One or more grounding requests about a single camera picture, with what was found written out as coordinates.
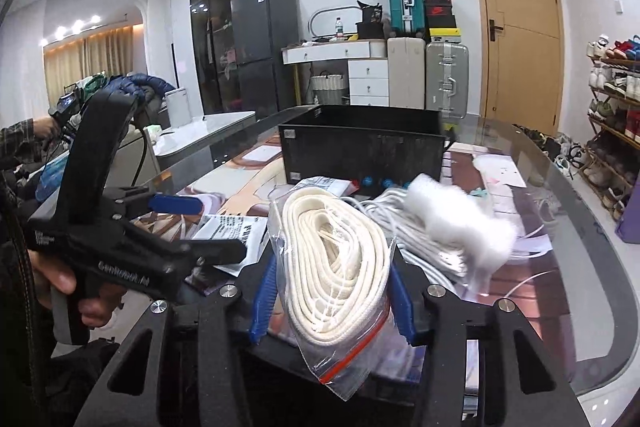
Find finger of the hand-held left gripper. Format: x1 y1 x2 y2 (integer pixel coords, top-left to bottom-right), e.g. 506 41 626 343
131 227 247 266
120 188 207 219

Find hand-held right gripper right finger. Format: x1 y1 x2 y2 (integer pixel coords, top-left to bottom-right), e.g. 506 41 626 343
388 263 576 427

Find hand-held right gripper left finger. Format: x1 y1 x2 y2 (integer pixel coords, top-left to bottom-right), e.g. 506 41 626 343
75 253 279 427

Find white cable bundle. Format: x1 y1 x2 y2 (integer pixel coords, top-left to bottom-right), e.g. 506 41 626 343
350 187 501 294

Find bag of white rope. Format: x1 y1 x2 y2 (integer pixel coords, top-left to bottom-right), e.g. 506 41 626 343
267 179 402 403

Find person's left hand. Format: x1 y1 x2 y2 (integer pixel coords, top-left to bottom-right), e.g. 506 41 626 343
31 249 124 328

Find printed paper leaflet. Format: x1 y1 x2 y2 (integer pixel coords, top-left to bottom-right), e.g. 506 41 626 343
192 214 271 279

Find blue plastic bag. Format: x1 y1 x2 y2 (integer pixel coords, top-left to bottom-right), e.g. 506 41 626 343
35 154 68 202

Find white cylindrical bin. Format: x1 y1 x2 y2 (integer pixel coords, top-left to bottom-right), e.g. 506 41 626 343
164 88 194 130

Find blue puffer jacket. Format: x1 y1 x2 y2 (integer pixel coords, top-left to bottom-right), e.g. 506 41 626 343
107 74 177 108

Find printed desk mat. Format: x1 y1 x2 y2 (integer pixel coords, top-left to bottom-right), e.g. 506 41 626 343
165 134 581 408

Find black hand-held device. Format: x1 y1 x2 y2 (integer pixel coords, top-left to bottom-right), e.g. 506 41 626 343
47 93 85 134

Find printed clear plastic bag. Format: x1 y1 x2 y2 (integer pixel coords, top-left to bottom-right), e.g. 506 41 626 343
295 176 361 198

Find green bag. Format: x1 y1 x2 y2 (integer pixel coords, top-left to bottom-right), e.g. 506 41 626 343
81 74 109 102

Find beige curtains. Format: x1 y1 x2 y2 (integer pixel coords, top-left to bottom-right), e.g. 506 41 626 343
44 24 136 108

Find grey fridge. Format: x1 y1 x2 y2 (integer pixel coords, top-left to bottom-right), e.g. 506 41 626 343
230 0 300 120

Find dark glass cabinet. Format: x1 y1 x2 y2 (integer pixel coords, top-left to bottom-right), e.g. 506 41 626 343
189 0 261 116

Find wicker basket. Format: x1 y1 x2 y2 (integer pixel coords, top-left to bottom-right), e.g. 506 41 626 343
310 74 350 106

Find pile of loose shoes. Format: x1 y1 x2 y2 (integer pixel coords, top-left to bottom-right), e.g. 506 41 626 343
512 123 589 180

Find silver suitcase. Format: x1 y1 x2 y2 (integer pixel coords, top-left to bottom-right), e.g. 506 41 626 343
425 42 470 120

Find white vanity desk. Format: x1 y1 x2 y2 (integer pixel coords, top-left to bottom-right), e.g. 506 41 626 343
281 39 390 108

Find beige suitcase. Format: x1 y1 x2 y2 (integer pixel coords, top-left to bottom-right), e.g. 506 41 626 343
386 37 429 110

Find oval mirror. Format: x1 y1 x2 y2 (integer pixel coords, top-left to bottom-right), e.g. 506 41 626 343
308 6 366 42

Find purple bag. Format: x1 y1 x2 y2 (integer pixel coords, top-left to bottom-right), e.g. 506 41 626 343
615 189 640 246

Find black bag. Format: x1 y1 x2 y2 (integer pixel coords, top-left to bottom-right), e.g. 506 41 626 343
356 0 386 40

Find wooden door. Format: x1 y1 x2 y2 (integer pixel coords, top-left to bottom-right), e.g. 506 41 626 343
465 0 566 138

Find wooden shoe rack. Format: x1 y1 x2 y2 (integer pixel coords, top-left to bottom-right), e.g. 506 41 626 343
585 52 640 220

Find shoe rack with shoes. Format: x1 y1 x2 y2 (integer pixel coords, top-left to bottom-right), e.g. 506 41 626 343
586 34 640 218

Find black cable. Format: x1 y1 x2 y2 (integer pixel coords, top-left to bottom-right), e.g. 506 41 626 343
127 121 157 190

